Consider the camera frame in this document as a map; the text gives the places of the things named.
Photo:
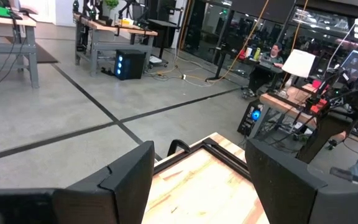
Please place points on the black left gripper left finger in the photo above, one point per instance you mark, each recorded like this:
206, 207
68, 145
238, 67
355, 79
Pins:
120, 193

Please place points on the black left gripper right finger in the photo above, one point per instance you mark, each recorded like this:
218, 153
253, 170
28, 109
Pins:
281, 186

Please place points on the black background robot arm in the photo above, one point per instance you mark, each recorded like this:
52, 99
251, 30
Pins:
89, 9
129, 6

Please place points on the black equipment stand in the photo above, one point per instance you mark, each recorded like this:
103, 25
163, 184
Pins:
328, 130

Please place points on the black computer tower blue fan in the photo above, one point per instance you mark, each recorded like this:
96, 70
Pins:
250, 119

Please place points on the black curved clamp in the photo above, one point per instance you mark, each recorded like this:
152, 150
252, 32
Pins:
179, 142

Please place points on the wooden side table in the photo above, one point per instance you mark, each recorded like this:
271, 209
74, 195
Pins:
278, 104

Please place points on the red clamp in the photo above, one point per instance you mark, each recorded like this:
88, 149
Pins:
318, 107

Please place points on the white table lamp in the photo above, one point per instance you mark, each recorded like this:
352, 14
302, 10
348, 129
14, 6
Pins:
298, 63

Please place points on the black computer tower blue lights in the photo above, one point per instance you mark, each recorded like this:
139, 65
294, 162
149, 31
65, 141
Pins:
132, 63

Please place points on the person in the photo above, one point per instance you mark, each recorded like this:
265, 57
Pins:
275, 56

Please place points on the yellow-green bottle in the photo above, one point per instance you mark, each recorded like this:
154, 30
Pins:
257, 53

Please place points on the black standing desk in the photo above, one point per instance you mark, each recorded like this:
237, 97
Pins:
221, 65

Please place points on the white cup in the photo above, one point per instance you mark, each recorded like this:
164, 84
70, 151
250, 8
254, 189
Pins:
249, 52

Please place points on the lit tilted monitor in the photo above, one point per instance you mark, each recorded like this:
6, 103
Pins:
356, 62

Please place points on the wooden workbench grey legs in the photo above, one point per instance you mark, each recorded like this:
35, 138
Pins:
104, 27
8, 20

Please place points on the small yellow box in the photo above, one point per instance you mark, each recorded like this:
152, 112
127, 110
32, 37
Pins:
127, 21

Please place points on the small green potted plant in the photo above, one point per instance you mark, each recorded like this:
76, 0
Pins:
112, 3

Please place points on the black table edge rail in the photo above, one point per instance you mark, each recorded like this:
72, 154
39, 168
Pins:
222, 152

